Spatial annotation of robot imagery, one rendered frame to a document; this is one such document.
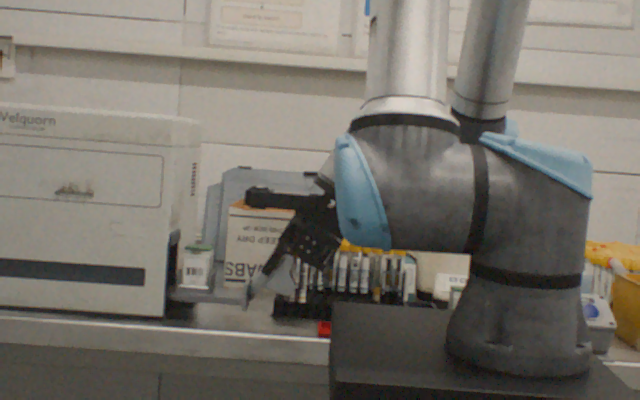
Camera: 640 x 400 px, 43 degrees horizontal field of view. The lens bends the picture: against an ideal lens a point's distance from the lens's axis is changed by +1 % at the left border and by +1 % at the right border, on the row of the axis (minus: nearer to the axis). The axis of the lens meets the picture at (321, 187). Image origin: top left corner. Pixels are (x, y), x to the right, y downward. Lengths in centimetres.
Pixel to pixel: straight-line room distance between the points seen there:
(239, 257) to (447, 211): 74
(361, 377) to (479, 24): 48
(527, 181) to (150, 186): 59
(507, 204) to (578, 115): 110
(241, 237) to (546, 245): 77
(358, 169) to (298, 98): 103
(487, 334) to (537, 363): 6
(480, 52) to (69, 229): 63
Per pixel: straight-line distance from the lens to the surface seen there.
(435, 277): 150
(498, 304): 85
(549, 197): 83
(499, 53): 106
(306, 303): 129
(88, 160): 122
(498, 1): 104
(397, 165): 80
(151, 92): 186
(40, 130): 124
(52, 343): 123
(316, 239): 120
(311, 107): 182
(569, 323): 86
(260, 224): 148
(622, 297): 140
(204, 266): 122
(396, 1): 87
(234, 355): 118
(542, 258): 84
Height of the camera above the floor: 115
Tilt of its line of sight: 3 degrees down
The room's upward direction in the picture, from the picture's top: 4 degrees clockwise
